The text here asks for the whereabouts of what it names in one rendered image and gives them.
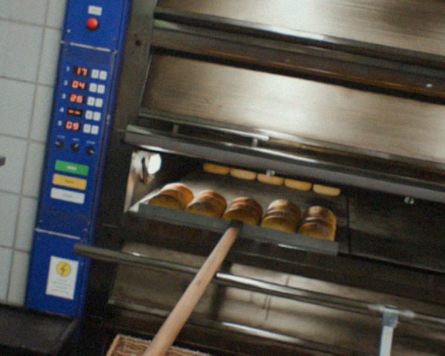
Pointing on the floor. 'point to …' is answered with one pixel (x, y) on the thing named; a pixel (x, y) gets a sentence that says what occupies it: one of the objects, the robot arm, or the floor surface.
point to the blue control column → (75, 11)
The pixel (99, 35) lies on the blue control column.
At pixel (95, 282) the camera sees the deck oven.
